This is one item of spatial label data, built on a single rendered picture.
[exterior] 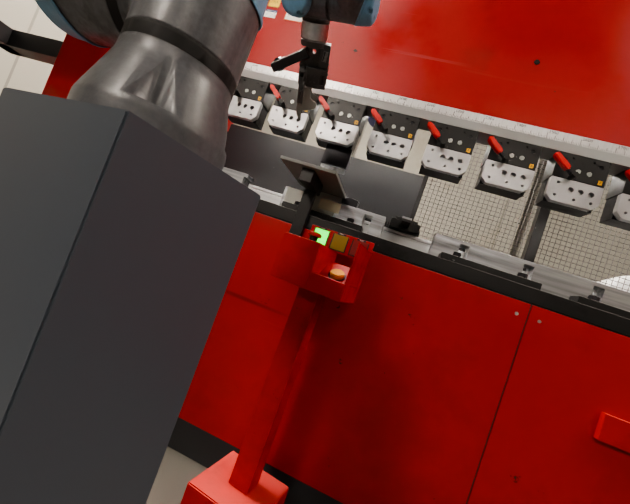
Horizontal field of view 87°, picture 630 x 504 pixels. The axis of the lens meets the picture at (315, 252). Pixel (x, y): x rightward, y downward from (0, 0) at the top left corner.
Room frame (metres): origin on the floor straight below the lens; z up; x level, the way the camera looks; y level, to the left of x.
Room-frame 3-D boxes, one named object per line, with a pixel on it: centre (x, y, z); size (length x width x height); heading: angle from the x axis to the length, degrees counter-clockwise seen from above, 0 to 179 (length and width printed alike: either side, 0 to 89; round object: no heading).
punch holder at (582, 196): (1.06, -0.71, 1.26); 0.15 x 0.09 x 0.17; 77
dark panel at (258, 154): (1.78, 0.16, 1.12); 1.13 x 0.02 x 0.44; 77
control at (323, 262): (0.90, -0.03, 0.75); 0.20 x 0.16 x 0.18; 69
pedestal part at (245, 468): (0.90, -0.03, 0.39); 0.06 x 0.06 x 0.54; 69
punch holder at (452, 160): (1.15, -0.32, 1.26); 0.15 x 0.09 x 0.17; 77
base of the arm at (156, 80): (0.35, 0.20, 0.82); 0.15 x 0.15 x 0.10
